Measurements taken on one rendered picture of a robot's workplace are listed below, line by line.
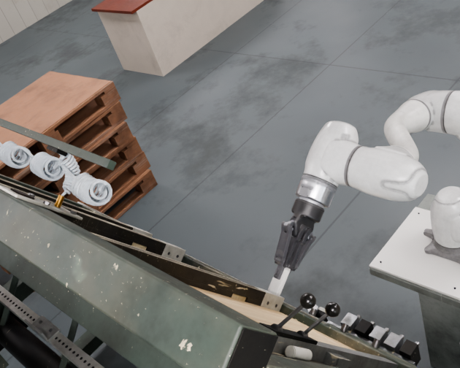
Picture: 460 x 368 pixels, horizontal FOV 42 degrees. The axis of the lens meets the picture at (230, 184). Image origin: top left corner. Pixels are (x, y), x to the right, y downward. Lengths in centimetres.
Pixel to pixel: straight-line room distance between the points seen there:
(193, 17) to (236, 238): 326
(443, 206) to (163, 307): 155
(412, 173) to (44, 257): 80
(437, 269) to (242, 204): 206
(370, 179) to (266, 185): 298
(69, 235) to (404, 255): 164
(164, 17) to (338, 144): 508
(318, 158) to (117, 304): 63
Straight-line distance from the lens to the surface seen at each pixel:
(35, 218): 132
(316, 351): 160
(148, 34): 629
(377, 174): 138
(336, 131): 146
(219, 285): 198
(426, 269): 249
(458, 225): 237
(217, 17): 691
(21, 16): 993
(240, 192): 436
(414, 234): 263
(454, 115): 187
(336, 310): 151
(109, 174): 455
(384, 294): 343
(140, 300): 103
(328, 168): 144
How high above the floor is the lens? 260
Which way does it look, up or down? 35 degrees down
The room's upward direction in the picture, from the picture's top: 21 degrees counter-clockwise
